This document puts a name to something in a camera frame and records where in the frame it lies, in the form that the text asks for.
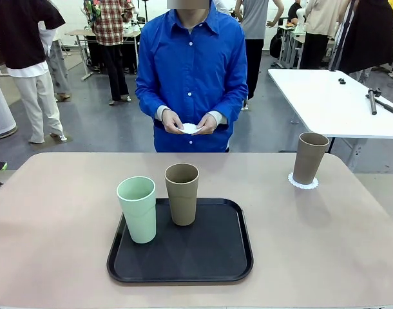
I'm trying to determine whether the black metal rod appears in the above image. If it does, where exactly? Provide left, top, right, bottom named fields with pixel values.
left=365, top=88, right=393, bottom=119

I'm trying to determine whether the white folding table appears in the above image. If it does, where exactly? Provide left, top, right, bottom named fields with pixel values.
left=267, top=68, right=393, bottom=168

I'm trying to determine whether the person in grey top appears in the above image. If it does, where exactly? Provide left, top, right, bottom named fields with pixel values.
left=234, top=0, right=285, bottom=101

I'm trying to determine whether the white scalloped paper coaster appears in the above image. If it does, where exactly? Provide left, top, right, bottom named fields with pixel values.
left=175, top=122, right=204, bottom=135
left=287, top=172, right=320, bottom=191

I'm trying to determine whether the person's left forearm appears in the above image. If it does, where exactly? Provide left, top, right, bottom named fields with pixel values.
left=206, top=93, right=249, bottom=129

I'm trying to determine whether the black plastic tray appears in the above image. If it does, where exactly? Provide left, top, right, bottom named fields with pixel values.
left=106, top=198, right=254, bottom=286

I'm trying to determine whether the grey background desk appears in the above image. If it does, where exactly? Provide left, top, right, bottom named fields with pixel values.
left=276, top=24, right=309, bottom=70

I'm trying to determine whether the person's right forearm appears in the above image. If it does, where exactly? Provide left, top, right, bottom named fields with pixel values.
left=135, top=93, right=171, bottom=123

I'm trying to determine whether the brown plastic cup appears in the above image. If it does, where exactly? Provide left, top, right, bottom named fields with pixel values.
left=292, top=131, right=331, bottom=185
left=164, top=163, right=200, bottom=227

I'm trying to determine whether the seated person in black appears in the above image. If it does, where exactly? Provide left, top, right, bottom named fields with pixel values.
left=285, top=1, right=303, bottom=24

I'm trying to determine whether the person's right hand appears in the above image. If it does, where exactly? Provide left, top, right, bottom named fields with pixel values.
left=162, top=111, right=187, bottom=133

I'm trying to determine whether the black stand pole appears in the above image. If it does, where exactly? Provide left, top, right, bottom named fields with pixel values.
left=327, top=0, right=360, bottom=72

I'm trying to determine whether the person in black tee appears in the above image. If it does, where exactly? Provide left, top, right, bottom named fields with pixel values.
left=0, top=0, right=68, bottom=145

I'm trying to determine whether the person in grey trousers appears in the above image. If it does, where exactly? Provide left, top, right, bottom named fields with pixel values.
left=38, top=27, right=72, bottom=102

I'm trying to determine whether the person in beige top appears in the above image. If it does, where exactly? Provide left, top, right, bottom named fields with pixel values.
left=303, top=0, right=350, bottom=70

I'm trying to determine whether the white air purifier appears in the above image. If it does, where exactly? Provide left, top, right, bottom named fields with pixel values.
left=0, top=68, right=18, bottom=140

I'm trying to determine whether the person in blue shirt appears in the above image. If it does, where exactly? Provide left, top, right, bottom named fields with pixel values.
left=134, top=0, right=249, bottom=154

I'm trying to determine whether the person's left hand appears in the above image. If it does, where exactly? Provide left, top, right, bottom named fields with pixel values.
left=192, top=113, right=218, bottom=136

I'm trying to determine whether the person in plaid shirt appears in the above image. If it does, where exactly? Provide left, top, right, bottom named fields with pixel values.
left=82, top=0, right=135, bottom=106

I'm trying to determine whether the person in black coat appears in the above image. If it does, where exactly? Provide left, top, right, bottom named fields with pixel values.
left=340, top=0, right=393, bottom=75

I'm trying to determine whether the mint green plastic cup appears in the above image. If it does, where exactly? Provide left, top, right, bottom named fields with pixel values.
left=116, top=176, right=157, bottom=244

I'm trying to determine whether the beige background desk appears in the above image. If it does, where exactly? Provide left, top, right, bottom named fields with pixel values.
left=64, top=28, right=142, bottom=81

